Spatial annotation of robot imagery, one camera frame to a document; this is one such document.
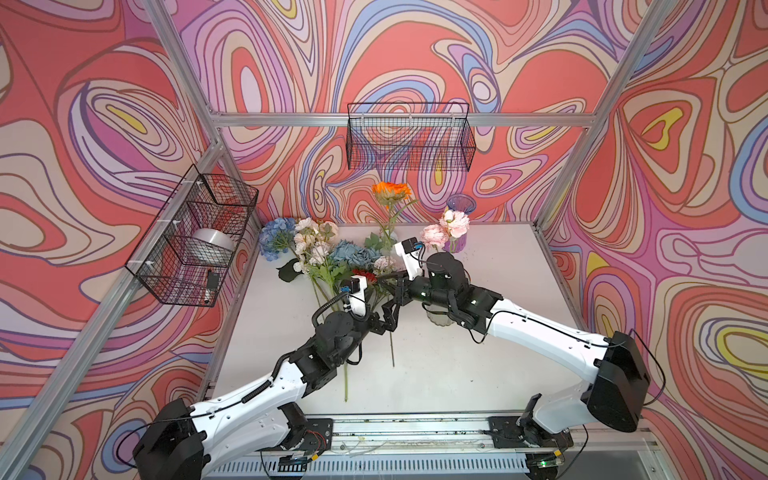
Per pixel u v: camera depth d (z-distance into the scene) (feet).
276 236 3.46
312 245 3.33
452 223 2.26
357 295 2.05
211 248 2.31
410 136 3.15
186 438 1.32
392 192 2.10
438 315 2.07
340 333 1.80
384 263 2.97
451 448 2.36
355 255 3.09
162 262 2.24
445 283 1.84
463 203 3.26
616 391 1.30
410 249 2.10
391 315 2.14
